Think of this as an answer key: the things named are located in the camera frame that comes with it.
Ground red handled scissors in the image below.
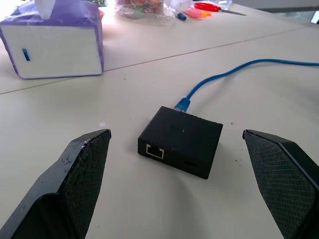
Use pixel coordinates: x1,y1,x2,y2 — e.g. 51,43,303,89
193,1,247,16

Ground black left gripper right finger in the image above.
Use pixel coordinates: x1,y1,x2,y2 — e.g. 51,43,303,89
242,129,319,239

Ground blue Ethernet cable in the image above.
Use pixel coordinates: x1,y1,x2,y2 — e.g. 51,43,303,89
173,59,319,114

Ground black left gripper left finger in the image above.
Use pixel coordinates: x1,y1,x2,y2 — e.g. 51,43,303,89
0,128,112,239

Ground black network adapter box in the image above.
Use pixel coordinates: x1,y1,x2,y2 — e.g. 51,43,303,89
137,106,223,180

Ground purple white tissue pack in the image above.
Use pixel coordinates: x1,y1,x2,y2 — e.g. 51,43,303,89
0,0,105,80

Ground clear plastic bag of items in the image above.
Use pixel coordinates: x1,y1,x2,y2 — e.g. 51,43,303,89
114,0,194,27

